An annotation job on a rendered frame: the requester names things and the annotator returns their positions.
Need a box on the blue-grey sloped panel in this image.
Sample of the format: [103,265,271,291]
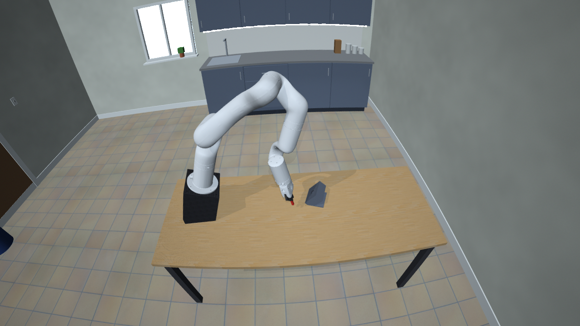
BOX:
[305,181,327,208]

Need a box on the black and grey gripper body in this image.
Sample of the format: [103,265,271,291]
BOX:
[279,180,294,198]

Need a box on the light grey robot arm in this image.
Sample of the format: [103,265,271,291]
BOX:
[187,71,308,194]

